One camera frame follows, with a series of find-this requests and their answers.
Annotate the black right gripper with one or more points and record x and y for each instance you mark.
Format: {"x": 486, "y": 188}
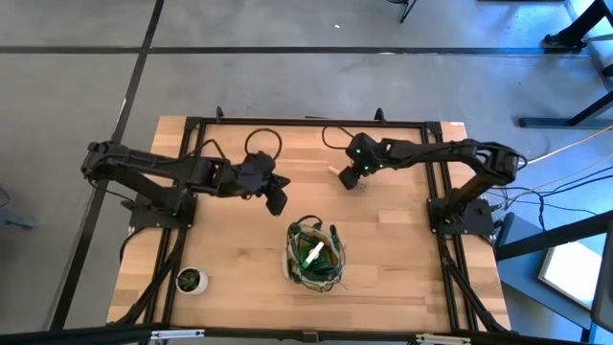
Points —
{"x": 366, "y": 153}

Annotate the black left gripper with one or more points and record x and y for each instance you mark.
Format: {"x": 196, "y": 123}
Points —
{"x": 254, "y": 175}

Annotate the white plastic stick tool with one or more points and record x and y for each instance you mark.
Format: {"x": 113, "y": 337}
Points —
{"x": 313, "y": 254}

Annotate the cream canvas garden bag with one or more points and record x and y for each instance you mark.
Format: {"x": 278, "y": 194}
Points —
{"x": 288, "y": 266}

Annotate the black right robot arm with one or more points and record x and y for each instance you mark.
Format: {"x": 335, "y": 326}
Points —
{"x": 431, "y": 151}

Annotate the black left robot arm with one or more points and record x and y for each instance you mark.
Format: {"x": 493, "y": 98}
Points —
{"x": 143, "y": 160}

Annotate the small succulent white pot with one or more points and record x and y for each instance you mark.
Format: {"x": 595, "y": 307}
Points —
{"x": 191, "y": 281}

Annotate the black tripod leg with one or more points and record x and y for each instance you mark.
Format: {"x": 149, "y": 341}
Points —
{"x": 407, "y": 10}

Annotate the silver aluminium bar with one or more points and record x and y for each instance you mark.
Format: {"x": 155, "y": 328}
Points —
{"x": 443, "y": 338}
{"x": 177, "y": 334}

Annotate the black gantry crossbar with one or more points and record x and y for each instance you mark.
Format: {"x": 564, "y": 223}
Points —
{"x": 96, "y": 333}

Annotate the person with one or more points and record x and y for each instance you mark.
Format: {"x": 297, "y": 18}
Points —
{"x": 582, "y": 24}

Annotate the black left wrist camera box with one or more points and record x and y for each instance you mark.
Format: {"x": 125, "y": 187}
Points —
{"x": 277, "y": 201}

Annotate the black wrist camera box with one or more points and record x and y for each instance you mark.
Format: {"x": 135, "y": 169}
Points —
{"x": 349, "y": 178}
{"x": 277, "y": 201}

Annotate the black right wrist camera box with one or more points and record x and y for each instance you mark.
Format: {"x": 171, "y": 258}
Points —
{"x": 349, "y": 178}

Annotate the black table frame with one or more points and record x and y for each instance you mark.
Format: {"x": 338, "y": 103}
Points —
{"x": 311, "y": 122}

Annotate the blue metal desk frame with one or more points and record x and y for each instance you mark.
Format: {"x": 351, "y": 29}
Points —
{"x": 551, "y": 122}

